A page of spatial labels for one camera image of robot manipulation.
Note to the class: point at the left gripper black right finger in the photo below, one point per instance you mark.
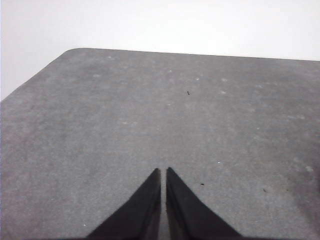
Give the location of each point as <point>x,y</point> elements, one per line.
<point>187,215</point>

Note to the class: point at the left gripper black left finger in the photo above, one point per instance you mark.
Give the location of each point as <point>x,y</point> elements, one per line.
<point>140,215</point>

